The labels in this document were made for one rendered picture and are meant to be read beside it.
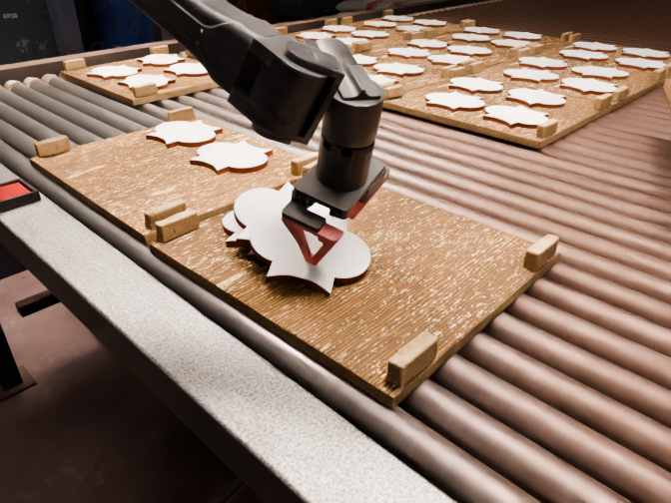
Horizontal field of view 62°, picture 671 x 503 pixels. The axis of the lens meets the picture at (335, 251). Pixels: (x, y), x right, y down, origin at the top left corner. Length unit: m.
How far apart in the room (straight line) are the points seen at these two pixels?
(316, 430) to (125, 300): 0.30
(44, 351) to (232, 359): 1.68
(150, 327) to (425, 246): 0.36
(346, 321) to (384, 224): 0.23
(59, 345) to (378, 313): 1.74
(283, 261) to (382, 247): 0.15
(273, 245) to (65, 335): 1.68
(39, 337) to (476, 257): 1.84
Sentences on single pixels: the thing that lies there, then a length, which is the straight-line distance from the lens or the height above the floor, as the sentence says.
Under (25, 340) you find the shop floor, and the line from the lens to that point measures 2.32.
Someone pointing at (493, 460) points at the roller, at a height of 0.91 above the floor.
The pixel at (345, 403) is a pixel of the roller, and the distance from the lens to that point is 0.55.
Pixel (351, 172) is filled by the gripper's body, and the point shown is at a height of 1.08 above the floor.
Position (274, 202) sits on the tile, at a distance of 0.73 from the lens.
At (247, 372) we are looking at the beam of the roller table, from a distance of 0.58.
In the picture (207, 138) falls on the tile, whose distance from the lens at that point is 1.11.
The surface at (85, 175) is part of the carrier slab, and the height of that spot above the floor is 0.94.
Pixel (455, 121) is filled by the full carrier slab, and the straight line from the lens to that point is 1.26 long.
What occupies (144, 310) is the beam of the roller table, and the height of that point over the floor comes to 0.91.
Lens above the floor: 1.30
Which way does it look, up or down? 31 degrees down
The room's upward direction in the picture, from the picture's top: straight up
